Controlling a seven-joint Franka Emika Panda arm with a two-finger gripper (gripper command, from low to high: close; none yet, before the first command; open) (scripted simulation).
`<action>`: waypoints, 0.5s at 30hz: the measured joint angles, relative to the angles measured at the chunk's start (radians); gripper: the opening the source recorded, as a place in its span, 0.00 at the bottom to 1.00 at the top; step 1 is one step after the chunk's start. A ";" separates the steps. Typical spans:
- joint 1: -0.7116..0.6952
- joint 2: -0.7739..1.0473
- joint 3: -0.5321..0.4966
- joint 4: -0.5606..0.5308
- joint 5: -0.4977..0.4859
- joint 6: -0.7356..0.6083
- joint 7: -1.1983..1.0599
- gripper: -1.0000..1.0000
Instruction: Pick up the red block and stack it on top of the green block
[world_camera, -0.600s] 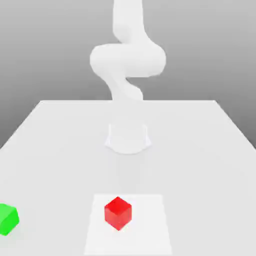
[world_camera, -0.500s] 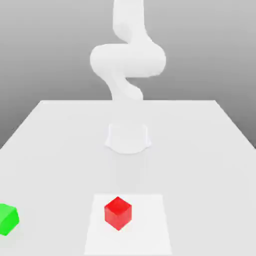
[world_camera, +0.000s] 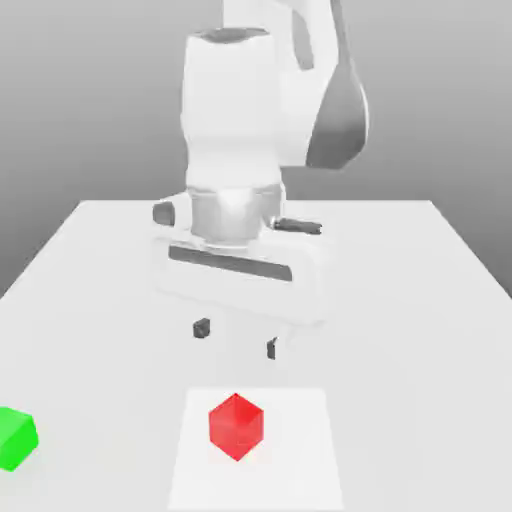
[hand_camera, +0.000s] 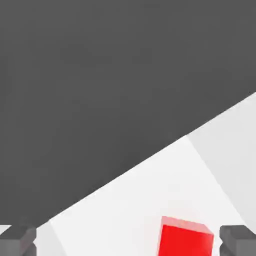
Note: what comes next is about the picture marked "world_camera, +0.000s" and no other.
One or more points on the small red cube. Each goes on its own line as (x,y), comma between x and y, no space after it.
(236,426)

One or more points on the small green cube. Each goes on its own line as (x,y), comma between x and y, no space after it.
(15,438)

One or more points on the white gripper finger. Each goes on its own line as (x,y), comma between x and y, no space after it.
(201,328)
(272,348)

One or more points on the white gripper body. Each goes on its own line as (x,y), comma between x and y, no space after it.
(240,288)

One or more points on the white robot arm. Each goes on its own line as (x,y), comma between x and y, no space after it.
(232,120)

